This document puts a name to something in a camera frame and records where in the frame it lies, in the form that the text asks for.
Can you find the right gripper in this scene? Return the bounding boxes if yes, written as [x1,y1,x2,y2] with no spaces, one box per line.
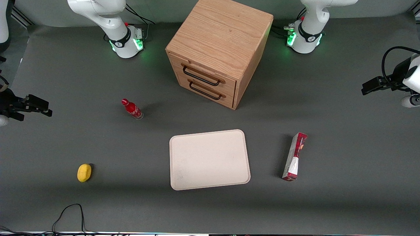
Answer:
[0,88,53,122]

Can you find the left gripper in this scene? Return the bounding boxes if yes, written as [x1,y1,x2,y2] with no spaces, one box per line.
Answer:
[361,57,412,96]

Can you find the red cookie box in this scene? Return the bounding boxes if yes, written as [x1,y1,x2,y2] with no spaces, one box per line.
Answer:
[282,132,308,181]

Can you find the beige plastic tray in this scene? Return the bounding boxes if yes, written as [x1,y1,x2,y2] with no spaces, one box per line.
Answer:
[169,129,251,191]

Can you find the yellow lemon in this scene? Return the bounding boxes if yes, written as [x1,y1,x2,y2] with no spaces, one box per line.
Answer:
[77,164,92,183]

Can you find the red soda bottle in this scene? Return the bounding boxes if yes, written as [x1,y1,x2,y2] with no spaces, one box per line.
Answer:
[121,98,144,120]

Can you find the dark grey table mat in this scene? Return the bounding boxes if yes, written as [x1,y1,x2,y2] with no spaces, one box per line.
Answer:
[0,13,420,235]

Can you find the wooden drawer front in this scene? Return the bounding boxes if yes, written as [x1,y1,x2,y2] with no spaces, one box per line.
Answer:
[176,70,235,109]
[168,52,237,95]

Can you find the wooden drawer cabinet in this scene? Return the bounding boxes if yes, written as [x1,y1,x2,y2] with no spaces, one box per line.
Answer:
[165,0,274,110]

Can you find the aluminium frame rail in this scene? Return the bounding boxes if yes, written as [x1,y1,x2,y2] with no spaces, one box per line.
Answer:
[11,6,35,27]

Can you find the black cable on table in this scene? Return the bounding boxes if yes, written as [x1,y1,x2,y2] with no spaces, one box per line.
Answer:
[0,204,122,236]

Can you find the black left base cables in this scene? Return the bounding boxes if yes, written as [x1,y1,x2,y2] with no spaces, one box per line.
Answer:
[272,8,306,37]

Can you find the black base cables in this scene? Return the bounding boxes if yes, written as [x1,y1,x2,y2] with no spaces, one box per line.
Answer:
[125,3,155,41]
[272,8,306,37]

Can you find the black right base cables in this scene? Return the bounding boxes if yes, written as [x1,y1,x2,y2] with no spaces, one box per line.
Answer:
[125,3,155,41]

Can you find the black metal drawer handle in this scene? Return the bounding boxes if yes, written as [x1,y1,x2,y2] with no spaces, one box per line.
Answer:
[189,81,222,100]
[182,66,221,87]

